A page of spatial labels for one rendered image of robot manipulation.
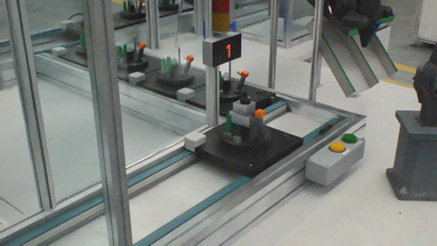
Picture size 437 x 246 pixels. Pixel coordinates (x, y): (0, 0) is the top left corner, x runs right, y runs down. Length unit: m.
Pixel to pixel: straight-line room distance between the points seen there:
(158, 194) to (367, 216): 0.53
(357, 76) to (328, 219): 0.64
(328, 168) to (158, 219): 0.46
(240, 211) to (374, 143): 0.67
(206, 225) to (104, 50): 0.53
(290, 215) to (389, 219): 0.25
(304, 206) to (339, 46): 0.67
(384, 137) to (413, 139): 0.39
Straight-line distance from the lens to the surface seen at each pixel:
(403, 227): 1.41
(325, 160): 1.43
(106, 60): 0.79
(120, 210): 0.90
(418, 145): 1.45
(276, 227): 1.34
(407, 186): 1.51
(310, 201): 1.44
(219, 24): 1.45
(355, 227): 1.37
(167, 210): 1.30
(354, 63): 1.88
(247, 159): 1.40
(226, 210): 1.22
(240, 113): 1.44
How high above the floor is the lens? 1.65
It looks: 26 degrees down
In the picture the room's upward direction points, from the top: straight up
